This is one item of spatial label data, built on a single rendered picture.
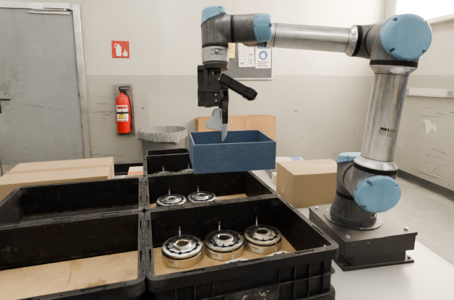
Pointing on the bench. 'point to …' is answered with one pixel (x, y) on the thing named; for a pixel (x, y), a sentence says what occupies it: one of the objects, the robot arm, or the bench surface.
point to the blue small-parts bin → (231, 151)
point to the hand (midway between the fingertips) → (224, 136)
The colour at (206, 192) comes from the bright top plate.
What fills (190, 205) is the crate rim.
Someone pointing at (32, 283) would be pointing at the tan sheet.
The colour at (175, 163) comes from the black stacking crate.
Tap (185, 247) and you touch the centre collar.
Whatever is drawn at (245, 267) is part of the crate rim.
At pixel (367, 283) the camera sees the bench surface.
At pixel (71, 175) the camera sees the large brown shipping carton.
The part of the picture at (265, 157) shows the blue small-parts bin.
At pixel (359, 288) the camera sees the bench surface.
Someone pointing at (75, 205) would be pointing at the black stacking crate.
